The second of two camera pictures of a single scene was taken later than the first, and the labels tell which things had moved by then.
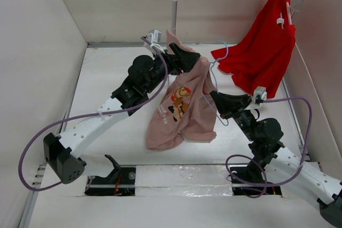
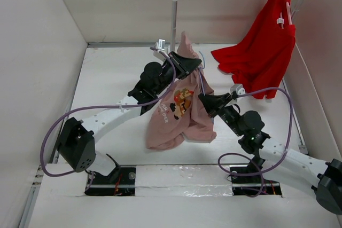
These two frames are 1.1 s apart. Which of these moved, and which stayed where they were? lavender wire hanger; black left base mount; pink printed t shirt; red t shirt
Moved: lavender wire hanger
Stayed: pink printed t shirt; black left base mount; red t shirt
